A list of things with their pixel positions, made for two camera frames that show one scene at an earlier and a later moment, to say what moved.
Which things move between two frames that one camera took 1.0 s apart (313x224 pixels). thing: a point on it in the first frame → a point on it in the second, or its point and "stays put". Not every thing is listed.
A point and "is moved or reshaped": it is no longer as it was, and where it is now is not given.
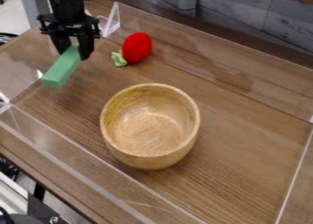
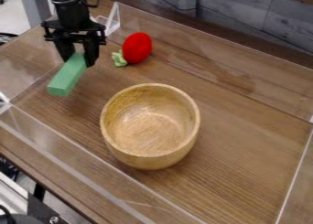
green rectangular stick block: x=65 y=67 is moved or reshaped
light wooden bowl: x=150 y=122 stays put
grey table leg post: x=35 y=4 stays put
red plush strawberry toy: x=136 y=49 stays put
